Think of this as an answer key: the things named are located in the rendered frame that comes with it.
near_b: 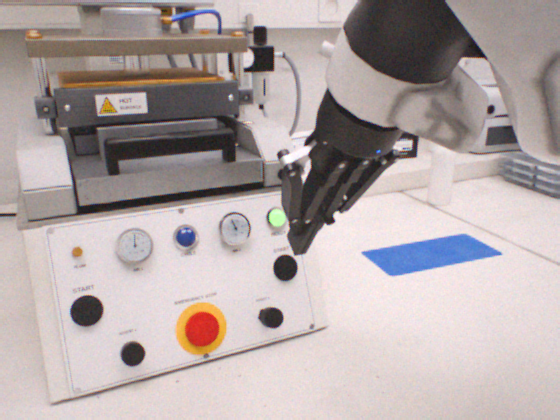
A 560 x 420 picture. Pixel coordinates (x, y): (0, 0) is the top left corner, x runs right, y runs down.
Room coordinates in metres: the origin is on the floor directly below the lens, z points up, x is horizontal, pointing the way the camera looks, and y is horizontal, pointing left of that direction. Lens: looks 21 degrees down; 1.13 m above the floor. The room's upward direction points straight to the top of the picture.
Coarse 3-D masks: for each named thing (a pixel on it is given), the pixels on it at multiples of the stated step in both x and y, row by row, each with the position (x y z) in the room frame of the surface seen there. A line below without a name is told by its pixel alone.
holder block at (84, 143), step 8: (72, 128) 0.68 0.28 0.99; (72, 136) 0.65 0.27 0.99; (80, 136) 0.63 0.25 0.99; (88, 136) 0.64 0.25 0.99; (96, 136) 0.64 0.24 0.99; (72, 144) 0.69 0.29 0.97; (80, 144) 0.63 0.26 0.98; (88, 144) 0.64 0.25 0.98; (96, 144) 0.64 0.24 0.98; (80, 152) 0.63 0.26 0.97; (88, 152) 0.64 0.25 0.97; (96, 152) 0.64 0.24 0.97
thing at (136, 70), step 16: (128, 64) 0.73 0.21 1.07; (144, 64) 0.74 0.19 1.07; (64, 80) 0.67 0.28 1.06; (80, 80) 0.67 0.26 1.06; (96, 80) 0.67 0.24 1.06; (112, 80) 0.67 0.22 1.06; (128, 80) 0.67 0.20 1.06; (144, 80) 0.67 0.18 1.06; (160, 80) 0.68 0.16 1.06; (176, 80) 0.68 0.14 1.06; (192, 80) 0.69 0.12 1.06; (208, 80) 0.70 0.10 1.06; (224, 80) 0.71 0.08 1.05
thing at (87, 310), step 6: (84, 300) 0.48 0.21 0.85; (90, 300) 0.48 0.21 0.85; (96, 300) 0.48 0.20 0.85; (78, 306) 0.47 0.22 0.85; (84, 306) 0.47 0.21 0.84; (90, 306) 0.47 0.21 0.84; (96, 306) 0.48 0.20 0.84; (78, 312) 0.47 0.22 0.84; (84, 312) 0.47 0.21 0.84; (90, 312) 0.47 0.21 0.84; (96, 312) 0.47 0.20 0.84; (78, 318) 0.46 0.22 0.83; (84, 318) 0.47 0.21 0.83; (90, 318) 0.47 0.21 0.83; (96, 318) 0.47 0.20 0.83
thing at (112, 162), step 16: (224, 128) 0.61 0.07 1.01; (112, 144) 0.54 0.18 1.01; (128, 144) 0.55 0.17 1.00; (144, 144) 0.56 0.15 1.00; (160, 144) 0.56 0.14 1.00; (176, 144) 0.57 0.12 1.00; (192, 144) 0.58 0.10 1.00; (208, 144) 0.59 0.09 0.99; (224, 144) 0.60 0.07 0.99; (112, 160) 0.54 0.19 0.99
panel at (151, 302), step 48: (48, 240) 0.50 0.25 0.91; (96, 240) 0.52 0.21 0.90; (96, 288) 0.49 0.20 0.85; (144, 288) 0.51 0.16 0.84; (192, 288) 0.53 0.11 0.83; (240, 288) 0.55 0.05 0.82; (288, 288) 0.57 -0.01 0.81; (96, 336) 0.47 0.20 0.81; (144, 336) 0.49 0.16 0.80; (240, 336) 0.52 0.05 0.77; (288, 336) 0.54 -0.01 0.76; (96, 384) 0.45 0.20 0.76
